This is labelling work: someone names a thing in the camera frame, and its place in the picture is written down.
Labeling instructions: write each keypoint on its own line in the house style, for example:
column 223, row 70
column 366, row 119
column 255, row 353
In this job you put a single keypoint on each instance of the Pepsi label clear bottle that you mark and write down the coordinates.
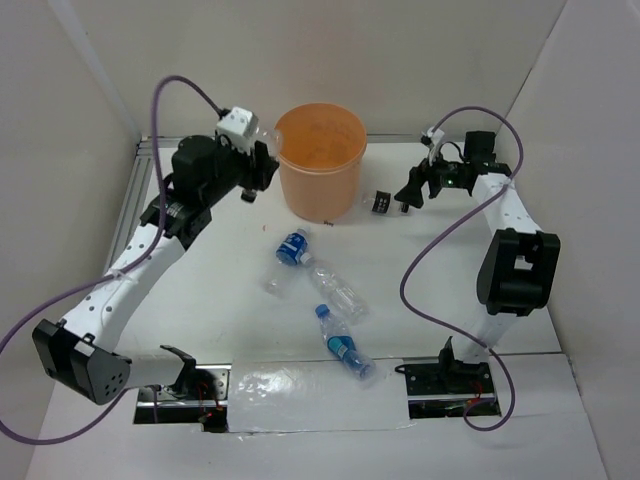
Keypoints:
column 262, row 163

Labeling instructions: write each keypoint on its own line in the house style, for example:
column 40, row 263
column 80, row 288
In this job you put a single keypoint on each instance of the clear white cap bottle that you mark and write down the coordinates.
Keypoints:
column 334, row 289

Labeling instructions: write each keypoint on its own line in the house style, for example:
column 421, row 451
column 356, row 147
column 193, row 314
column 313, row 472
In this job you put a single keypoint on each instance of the black label small bottle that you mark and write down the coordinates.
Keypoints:
column 382, row 203

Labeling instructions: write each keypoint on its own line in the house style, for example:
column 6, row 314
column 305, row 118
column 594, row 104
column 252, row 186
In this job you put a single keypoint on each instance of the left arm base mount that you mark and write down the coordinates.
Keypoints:
column 199, row 397

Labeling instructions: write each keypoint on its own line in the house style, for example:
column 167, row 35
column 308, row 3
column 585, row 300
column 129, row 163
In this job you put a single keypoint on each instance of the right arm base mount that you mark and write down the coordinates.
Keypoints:
column 445, row 387

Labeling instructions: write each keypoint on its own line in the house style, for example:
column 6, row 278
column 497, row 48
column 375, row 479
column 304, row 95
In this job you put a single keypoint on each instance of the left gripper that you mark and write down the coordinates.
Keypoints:
column 260, row 176

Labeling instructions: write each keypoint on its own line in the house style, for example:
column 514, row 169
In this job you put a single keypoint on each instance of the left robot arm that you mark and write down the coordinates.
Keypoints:
column 79, row 350

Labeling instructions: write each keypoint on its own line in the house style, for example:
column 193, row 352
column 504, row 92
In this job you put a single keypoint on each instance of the blue cap crushed bottle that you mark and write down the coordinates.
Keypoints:
column 339, row 341

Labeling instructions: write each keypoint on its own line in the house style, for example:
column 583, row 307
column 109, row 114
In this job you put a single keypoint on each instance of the orange plastic bin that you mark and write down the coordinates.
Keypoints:
column 320, row 160

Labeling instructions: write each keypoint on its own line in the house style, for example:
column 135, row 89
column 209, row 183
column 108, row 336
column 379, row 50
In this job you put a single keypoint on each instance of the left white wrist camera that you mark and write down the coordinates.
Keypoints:
column 238, row 126

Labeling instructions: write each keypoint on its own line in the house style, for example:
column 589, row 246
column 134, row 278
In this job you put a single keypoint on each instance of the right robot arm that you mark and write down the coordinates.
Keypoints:
column 516, row 275

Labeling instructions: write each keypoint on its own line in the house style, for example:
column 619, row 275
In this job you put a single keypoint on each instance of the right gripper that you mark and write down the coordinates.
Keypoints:
column 412, row 193

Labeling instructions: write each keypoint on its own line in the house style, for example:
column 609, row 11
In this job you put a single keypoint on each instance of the blue label clear bottle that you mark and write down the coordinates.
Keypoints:
column 285, row 261

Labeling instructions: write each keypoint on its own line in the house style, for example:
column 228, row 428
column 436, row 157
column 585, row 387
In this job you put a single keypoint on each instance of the aluminium frame rail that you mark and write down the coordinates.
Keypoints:
column 372, row 251

